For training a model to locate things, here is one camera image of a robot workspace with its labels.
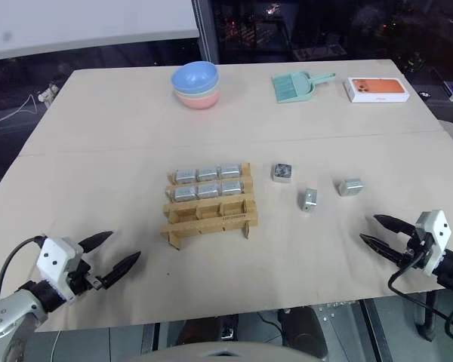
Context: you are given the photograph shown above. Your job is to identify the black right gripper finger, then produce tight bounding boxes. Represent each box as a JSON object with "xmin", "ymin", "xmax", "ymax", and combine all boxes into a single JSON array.
[
  {"xmin": 373, "ymin": 214, "xmax": 417, "ymax": 238},
  {"xmin": 359, "ymin": 233, "xmax": 405, "ymax": 265}
]

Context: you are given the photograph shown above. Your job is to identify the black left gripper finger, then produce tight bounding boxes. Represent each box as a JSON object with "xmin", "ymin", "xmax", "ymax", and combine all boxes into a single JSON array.
[
  {"xmin": 78, "ymin": 231, "xmax": 115, "ymax": 254},
  {"xmin": 97, "ymin": 250, "xmax": 142, "ymax": 290}
]

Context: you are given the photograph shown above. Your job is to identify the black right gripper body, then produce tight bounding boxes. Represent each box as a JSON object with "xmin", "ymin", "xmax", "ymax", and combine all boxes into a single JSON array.
[{"xmin": 397, "ymin": 225, "xmax": 433, "ymax": 271}]

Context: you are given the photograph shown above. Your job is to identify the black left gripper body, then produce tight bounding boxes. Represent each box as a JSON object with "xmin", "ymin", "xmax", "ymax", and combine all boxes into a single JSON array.
[{"xmin": 65, "ymin": 255, "xmax": 103, "ymax": 299}]

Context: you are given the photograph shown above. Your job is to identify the wooden slotted tray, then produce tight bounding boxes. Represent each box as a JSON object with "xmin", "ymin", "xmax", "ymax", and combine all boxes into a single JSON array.
[{"xmin": 159, "ymin": 162, "xmax": 260, "ymax": 252}]

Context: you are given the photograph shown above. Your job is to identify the white phone box orange print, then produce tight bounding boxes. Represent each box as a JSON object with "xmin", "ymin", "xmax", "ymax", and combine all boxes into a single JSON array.
[{"xmin": 342, "ymin": 76, "xmax": 412, "ymax": 104}]

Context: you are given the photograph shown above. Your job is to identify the black table leg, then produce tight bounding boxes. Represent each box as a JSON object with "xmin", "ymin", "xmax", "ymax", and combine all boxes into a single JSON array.
[{"xmin": 418, "ymin": 291, "xmax": 439, "ymax": 342}]

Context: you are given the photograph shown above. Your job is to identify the dark rounded shape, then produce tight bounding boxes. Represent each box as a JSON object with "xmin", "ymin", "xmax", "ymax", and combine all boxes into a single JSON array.
[{"xmin": 278, "ymin": 307, "xmax": 335, "ymax": 361}]

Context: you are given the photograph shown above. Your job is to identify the small white floor object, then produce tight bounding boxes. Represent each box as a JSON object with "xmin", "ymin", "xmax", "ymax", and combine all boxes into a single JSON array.
[{"xmin": 37, "ymin": 80, "xmax": 60, "ymax": 103}]

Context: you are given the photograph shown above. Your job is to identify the teal dustpan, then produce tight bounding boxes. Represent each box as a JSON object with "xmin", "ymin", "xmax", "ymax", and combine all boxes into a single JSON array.
[{"xmin": 270, "ymin": 72, "xmax": 337, "ymax": 104}]

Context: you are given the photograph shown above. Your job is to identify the pink bowl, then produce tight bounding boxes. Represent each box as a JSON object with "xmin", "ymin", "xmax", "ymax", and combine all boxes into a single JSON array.
[{"xmin": 174, "ymin": 83, "xmax": 222, "ymax": 112}]

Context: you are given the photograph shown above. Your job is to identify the teal hand brush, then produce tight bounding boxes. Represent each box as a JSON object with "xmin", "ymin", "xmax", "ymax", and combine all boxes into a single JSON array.
[{"xmin": 273, "ymin": 74, "xmax": 297, "ymax": 103}]

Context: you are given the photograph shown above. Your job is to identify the blue bowl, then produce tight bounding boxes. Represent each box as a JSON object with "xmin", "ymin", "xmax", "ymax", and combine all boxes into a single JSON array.
[{"xmin": 170, "ymin": 60, "xmax": 219, "ymax": 96}]

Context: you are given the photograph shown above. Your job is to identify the green bowl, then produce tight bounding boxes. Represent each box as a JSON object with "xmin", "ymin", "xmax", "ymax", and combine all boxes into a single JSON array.
[{"xmin": 173, "ymin": 77, "xmax": 221, "ymax": 100}]

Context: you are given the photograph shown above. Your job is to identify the white board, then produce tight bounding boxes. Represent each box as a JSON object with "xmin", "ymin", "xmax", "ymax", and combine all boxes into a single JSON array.
[{"xmin": 0, "ymin": 0, "xmax": 201, "ymax": 62}]

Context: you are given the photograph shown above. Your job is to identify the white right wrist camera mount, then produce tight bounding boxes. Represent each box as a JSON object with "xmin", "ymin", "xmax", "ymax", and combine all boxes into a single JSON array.
[{"xmin": 414, "ymin": 209, "xmax": 453, "ymax": 275}]

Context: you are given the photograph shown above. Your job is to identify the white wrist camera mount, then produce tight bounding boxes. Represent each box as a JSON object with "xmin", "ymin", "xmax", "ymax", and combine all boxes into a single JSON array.
[
  {"xmin": 414, "ymin": 209, "xmax": 453, "ymax": 275},
  {"xmin": 36, "ymin": 236, "xmax": 85, "ymax": 303}
]

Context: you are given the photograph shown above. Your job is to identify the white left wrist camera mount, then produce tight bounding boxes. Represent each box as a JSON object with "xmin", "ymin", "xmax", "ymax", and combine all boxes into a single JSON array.
[{"xmin": 36, "ymin": 236, "xmax": 85, "ymax": 303}]

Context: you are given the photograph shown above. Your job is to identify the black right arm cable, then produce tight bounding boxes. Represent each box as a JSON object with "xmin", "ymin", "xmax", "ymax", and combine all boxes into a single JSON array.
[{"xmin": 387, "ymin": 248, "xmax": 453, "ymax": 350}]

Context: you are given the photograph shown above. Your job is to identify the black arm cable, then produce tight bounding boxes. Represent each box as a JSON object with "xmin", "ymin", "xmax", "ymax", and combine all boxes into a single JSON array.
[
  {"xmin": 0, "ymin": 235, "xmax": 47, "ymax": 302},
  {"xmin": 387, "ymin": 248, "xmax": 453, "ymax": 350}
]

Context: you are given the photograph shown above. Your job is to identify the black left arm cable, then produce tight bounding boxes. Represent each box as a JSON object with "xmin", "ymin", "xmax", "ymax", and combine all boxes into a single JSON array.
[{"xmin": 0, "ymin": 235, "xmax": 47, "ymax": 302}]

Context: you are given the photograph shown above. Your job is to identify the white floor cable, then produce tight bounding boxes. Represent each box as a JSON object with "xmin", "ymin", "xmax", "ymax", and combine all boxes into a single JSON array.
[{"xmin": 0, "ymin": 93, "xmax": 39, "ymax": 126}]

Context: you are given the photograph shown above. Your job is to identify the grey window post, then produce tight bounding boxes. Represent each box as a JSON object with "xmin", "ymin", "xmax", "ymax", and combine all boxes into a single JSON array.
[{"xmin": 192, "ymin": 0, "xmax": 222, "ymax": 66}]

